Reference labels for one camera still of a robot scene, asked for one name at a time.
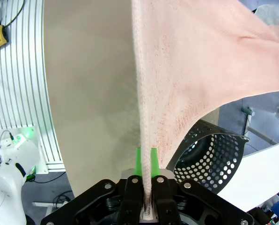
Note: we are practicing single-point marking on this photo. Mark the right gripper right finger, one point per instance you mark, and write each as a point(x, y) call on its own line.
point(164, 199)

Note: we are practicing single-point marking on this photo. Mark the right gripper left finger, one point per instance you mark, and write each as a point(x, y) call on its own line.
point(132, 199)

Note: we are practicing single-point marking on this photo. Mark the pink terry towel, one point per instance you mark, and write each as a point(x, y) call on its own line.
point(200, 70)

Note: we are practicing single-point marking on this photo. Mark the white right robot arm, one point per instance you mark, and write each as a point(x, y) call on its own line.
point(8, 187)

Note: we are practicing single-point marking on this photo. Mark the dark perforated laundry basket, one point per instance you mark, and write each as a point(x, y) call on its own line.
point(223, 164)

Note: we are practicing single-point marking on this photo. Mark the slotted aluminium mounting platform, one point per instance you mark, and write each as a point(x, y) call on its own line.
point(24, 70)

